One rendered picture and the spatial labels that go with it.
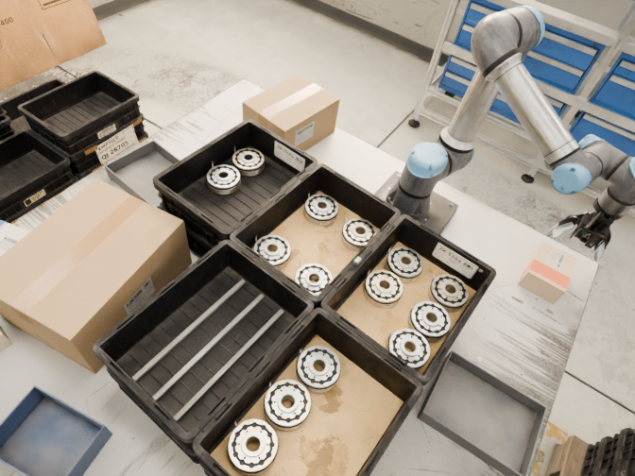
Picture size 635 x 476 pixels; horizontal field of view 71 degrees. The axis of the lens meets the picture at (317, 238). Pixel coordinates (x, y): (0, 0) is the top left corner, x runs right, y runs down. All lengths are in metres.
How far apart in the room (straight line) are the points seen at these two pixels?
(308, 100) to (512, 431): 1.26
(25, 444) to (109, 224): 0.54
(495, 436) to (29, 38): 3.40
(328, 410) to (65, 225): 0.81
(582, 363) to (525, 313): 0.98
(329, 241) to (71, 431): 0.80
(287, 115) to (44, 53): 2.33
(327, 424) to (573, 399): 1.51
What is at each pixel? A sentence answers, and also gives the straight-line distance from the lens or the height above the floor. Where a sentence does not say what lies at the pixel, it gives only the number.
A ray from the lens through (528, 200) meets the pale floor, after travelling 3.02.
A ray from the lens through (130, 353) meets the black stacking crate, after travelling 1.15.
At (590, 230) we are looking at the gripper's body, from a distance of 1.39.
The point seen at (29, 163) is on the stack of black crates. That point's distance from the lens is 2.36.
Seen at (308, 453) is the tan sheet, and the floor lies 0.83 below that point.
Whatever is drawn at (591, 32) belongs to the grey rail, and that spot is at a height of 0.92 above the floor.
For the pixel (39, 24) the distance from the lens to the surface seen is 3.67.
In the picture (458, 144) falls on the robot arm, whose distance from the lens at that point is 1.49.
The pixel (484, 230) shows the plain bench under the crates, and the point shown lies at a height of 0.70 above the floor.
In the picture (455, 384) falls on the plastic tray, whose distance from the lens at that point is 1.32.
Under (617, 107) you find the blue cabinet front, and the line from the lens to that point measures 2.86.
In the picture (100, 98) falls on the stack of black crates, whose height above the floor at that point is 0.49.
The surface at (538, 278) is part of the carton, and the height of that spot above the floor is 0.77.
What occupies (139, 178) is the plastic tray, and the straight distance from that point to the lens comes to 1.67.
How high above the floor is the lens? 1.85
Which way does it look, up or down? 51 degrees down
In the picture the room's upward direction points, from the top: 10 degrees clockwise
